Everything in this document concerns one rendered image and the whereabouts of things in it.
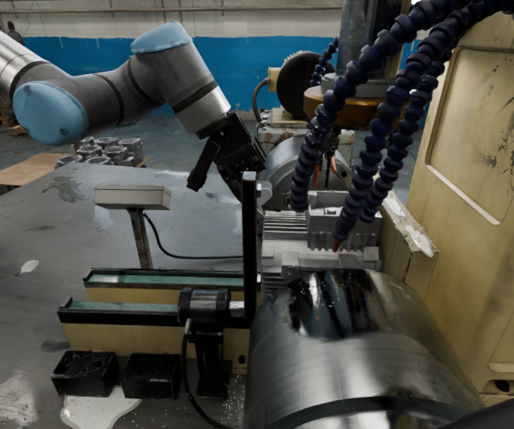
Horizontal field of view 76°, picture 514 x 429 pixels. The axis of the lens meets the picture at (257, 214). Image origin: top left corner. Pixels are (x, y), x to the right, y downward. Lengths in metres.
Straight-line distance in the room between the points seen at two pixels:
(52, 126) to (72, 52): 7.22
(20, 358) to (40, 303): 0.17
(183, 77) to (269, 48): 5.59
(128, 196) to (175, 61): 0.40
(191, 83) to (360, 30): 0.26
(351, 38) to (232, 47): 5.80
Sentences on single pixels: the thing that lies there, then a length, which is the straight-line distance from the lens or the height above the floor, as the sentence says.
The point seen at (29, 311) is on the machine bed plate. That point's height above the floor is 0.80.
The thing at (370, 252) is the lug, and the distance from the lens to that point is 0.60.
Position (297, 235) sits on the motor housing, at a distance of 0.60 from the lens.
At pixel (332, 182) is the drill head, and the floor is 1.10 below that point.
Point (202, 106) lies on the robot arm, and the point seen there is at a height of 1.31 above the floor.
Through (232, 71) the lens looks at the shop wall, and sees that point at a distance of 6.32.
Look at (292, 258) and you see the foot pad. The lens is 0.57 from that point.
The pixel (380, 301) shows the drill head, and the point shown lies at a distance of 0.39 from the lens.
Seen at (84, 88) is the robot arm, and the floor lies 1.34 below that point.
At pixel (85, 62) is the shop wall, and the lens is 7.64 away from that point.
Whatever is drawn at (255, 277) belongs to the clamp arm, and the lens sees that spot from 0.51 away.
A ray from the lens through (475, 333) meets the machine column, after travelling 0.64.
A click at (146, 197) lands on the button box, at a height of 1.06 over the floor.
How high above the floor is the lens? 1.41
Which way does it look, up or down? 29 degrees down
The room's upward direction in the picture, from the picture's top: straight up
